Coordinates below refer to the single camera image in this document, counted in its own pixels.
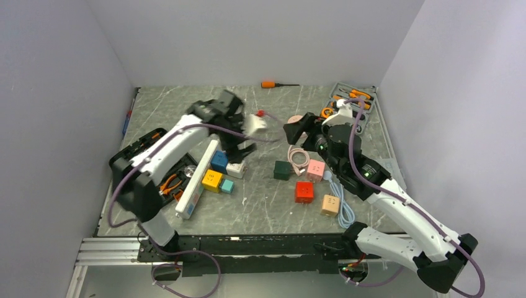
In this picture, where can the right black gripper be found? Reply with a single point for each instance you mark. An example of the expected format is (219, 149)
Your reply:
(311, 123)

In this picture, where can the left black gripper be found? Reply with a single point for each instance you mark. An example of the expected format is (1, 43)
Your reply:
(236, 154)

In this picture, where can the pink cube adapter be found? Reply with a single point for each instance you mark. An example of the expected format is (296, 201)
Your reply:
(315, 170)

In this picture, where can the grey tool case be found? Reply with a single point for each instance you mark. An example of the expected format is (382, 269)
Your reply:
(346, 92)

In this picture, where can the red cube adapter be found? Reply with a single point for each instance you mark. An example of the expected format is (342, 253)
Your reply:
(304, 192)

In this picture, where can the dark green cube adapter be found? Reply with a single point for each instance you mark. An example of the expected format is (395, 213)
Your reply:
(282, 170)

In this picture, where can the tan wooden cube adapter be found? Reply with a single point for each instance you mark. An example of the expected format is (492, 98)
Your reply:
(330, 205)

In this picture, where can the clear plastic screw box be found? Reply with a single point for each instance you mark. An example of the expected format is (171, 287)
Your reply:
(391, 165)

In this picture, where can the black tool case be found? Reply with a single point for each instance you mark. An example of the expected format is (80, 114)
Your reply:
(147, 141)

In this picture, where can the white power strip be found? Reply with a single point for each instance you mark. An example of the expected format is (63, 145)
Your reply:
(191, 195)

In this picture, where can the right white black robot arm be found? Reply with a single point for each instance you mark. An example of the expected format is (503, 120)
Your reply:
(435, 253)

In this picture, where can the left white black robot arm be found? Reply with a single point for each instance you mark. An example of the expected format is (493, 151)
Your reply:
(136, 181)

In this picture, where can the teal small plug adapter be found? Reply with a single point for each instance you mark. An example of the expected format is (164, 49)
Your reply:
(227, 186)

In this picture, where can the dark blue cube adapter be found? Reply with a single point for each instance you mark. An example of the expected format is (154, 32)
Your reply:
(219, 162)

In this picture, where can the white cube adapter with picture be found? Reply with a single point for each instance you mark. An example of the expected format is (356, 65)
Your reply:
(236, 170)

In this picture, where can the yellow cube adapter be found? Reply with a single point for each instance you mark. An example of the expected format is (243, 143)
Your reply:
(211, 180)

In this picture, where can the blue red pen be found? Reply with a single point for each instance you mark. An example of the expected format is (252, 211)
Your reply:
(128, 116)

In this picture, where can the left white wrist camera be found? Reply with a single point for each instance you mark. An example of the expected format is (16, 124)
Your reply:
(253, 124)

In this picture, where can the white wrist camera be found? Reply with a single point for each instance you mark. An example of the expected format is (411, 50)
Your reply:
(342, 114)
(253, 124)

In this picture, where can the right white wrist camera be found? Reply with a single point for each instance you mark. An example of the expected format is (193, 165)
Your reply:
(342, 114)

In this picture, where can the orange handled screwdriver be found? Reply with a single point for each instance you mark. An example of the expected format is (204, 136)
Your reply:
(272, 84)

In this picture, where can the orange handled pliers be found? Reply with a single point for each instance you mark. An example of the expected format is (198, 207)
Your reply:
(171, 185)

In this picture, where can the black aluminium base frame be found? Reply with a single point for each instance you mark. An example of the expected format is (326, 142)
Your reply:
(208, 254)

